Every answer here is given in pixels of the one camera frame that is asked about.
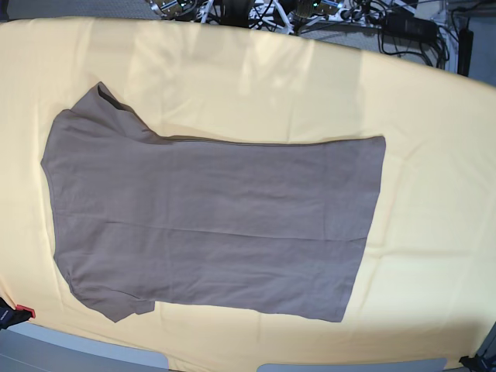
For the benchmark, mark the brown T-shirt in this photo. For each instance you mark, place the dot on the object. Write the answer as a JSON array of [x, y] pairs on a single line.
[[140, 218]]

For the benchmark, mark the white power strip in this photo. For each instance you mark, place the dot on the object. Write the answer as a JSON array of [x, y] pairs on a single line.
[[282, 12]]

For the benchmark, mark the yellow table cloth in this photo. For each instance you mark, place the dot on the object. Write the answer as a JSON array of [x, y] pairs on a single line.
[[426, 285]]

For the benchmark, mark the black vertical power strip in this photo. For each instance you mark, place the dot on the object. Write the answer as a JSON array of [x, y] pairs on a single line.
[[465, 46]]

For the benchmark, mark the red black clamp left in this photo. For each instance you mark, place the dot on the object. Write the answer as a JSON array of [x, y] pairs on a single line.
[[13, 316]]

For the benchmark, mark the black clamp right corner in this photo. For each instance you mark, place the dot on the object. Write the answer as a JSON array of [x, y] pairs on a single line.
[[478, 363]]

